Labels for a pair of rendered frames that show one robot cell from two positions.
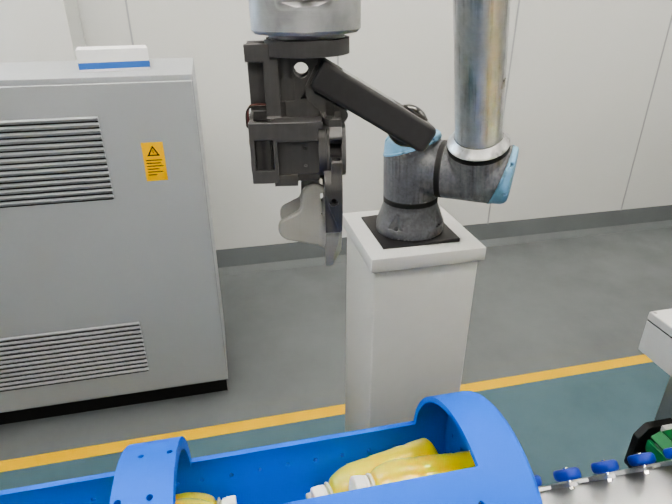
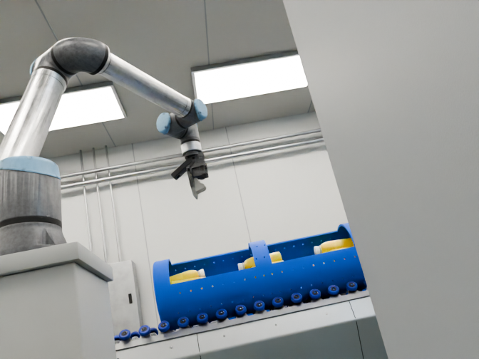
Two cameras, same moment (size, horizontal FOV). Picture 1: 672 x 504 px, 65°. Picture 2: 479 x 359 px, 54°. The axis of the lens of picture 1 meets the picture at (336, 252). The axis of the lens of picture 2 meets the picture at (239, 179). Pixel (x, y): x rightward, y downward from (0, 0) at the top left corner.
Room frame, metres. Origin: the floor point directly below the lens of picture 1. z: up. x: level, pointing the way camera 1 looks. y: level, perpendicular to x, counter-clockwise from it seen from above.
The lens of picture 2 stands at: (2.40, 0.47, 0.81)
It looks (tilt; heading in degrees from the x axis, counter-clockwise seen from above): 20 degrees up; 188
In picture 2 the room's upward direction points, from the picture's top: 12 degrees counter-clockwise
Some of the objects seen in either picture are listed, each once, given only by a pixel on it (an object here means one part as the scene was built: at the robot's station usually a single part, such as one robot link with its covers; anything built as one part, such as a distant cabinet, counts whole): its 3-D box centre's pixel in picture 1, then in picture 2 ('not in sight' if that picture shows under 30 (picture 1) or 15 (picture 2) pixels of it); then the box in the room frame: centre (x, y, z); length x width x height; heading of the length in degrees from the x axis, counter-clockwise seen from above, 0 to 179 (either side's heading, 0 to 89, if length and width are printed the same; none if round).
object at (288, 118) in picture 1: (300, 111); (196, 166); (0.47, 0.03, 1.62); 0.09 x 0.08 x 0.12; 93
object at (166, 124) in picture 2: not in sight; (172, 125); (0.58, -0.01, 1.80); 0.12 x 0.12 x 0.09; 66
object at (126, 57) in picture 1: (113, 58); not in sight; (2.06, 0.82, 1.48); 0.24 x 0.12 x 0.08; 111
